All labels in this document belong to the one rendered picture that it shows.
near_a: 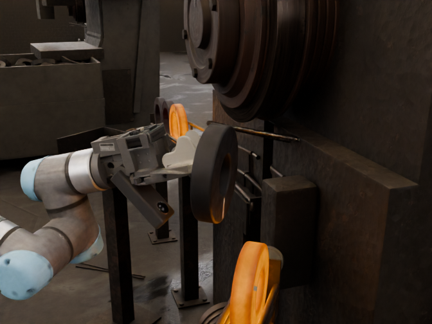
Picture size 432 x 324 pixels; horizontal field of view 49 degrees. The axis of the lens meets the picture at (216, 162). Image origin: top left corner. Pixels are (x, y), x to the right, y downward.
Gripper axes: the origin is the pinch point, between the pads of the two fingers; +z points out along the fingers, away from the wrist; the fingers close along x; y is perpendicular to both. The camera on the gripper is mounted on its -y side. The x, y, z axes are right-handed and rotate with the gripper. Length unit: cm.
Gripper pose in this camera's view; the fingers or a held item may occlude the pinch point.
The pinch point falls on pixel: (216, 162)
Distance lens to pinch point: 74.2
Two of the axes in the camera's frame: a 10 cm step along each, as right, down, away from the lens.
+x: 2.9, -3.1, 9.0
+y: -2.5, -9.4, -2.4
